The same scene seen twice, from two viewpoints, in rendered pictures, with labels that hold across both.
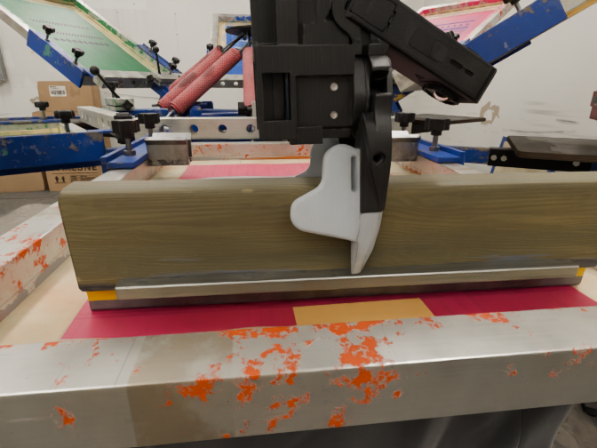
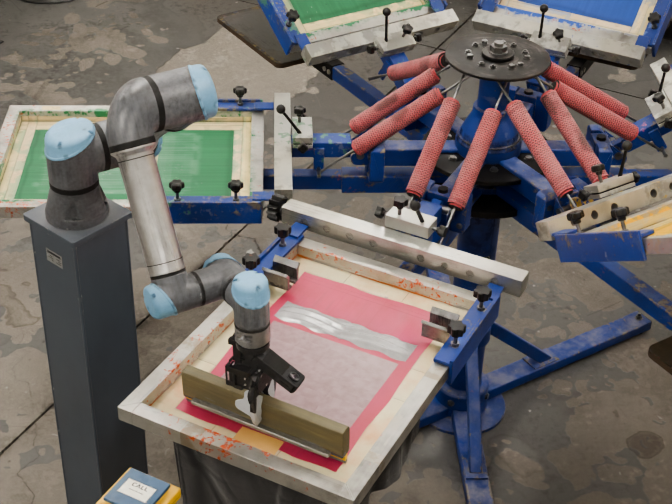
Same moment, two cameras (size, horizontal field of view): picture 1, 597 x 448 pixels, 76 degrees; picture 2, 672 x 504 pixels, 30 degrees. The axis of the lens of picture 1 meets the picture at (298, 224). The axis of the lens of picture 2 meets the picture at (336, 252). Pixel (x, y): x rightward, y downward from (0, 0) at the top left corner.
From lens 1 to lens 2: 2.55 m
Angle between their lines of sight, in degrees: 33
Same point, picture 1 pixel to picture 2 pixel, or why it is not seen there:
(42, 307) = (174, 392)
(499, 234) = (304, 433)
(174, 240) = (208, 394)
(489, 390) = (251, 467)
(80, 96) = not seen: outside the picture
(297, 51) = (234, 369)
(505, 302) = (308, 456)
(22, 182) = not seen: outside the picture
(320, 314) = (247, 432)
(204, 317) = (215, 418)
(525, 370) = (258, 466)
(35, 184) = not seen: outside the picture
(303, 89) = (237, 376)
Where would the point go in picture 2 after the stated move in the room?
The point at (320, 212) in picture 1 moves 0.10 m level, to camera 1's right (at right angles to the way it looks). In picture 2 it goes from (242, 406) to (279, 424)
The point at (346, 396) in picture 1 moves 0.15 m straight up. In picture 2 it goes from (220, 453) to (218, 400)
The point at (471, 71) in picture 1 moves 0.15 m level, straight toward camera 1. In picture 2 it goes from (287, 385) to (223, 410)
